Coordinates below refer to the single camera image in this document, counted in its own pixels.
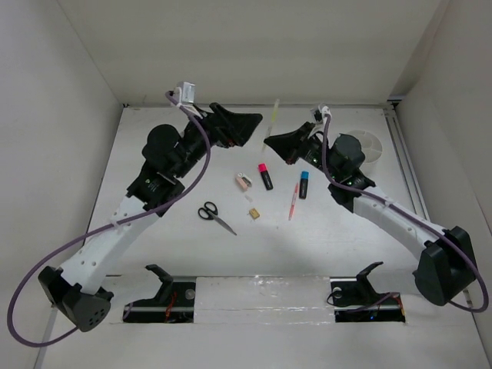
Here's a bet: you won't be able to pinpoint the pink cap black highlighter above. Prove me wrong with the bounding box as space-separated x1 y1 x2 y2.
258 163 274 191

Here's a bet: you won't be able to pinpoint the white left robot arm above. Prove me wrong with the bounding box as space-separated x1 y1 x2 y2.
38 103 263 332

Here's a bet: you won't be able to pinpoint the yellow eraser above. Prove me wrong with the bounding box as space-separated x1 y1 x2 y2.
249 208 260 220

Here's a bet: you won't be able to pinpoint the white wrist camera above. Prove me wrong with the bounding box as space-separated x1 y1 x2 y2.
310 103 332 125
175 81 195 105

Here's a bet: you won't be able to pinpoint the white round divided container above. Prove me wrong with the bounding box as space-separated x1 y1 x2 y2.
348 130 383 165

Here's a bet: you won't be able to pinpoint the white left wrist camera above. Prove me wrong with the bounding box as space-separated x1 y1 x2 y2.
175 81 195 105

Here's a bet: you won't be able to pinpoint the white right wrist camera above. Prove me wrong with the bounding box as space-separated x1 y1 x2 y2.
310 103 332 125

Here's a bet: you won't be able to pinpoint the blue cap black highlighter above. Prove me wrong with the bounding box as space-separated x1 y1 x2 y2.
299 171 309 199

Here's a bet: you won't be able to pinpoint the yellow pen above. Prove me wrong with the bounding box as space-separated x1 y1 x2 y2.
261 98 280 152

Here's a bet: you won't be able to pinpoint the black handled scissors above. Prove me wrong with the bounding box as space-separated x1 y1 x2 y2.
197 201 238 236

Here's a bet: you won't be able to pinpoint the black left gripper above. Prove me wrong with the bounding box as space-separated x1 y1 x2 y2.
173 103 261 179

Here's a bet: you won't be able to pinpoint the red pink pen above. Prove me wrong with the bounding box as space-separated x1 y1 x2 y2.
288 183 299 221

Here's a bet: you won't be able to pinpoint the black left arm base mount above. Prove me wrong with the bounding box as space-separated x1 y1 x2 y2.
122 264 197 324

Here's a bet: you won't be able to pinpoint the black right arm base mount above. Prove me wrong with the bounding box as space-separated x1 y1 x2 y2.
326 261 406 323

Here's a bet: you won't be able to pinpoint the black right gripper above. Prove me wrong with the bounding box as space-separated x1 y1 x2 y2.
266 121 342 181

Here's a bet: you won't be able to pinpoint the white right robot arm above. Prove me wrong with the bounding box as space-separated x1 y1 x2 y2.
264 122 489 313

